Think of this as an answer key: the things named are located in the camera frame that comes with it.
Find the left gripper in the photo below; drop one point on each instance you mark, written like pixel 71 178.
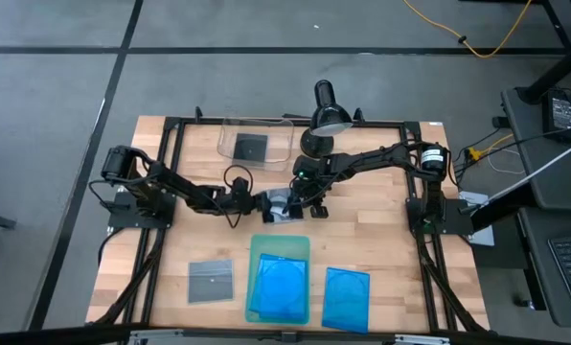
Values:
pixel 242 203

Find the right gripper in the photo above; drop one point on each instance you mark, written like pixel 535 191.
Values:
pixel 309 191

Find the grey jewel case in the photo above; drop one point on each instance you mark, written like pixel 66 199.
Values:
pixel 250 147
pixel 211 282
pixel 280 199

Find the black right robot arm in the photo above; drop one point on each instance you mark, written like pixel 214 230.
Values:
pixel 372 160

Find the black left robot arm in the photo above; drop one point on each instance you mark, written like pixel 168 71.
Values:
pixel 180 184

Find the teal translucent plastic bin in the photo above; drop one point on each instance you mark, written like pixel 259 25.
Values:
pixel 278 244

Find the clear plastic tray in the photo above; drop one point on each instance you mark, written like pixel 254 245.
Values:
pixel 280 139

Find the black desk lamp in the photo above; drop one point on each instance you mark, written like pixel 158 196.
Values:
pixel 326 120

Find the white paper sheet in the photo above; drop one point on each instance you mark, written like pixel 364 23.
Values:
pixel 484 237

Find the black support bar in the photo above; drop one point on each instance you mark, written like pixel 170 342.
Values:
pixel 501 203

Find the black side desk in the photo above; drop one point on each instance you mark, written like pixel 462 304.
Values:
pixel 568 191

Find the black power adapter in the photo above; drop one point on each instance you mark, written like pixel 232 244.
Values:
pixel 560 115

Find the black desk leg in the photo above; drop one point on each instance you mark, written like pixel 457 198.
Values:
pixel 554 72

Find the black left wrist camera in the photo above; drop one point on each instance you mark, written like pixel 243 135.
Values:
pixel 241 186

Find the black aluminium table frame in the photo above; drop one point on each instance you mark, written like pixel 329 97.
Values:
pixel 173 123

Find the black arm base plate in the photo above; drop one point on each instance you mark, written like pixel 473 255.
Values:
pixel 122 218
pixel 458 218

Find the silver mount bar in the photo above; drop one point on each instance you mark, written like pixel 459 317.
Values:
pixel 161 335

